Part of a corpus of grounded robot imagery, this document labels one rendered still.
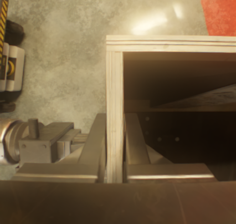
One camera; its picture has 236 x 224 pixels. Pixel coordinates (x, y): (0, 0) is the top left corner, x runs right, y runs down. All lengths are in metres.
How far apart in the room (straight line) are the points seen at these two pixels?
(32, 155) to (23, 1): 1.17
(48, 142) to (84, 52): 0.90
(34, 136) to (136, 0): 1.05
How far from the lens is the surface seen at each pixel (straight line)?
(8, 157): 0.35
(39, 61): 1.20
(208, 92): 0.33
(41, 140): 0.27
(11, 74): 1.12
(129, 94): 0.89
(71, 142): 0.29
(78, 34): 1.15
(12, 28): 1.16
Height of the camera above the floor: 1.07
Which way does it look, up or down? 83 degrees down
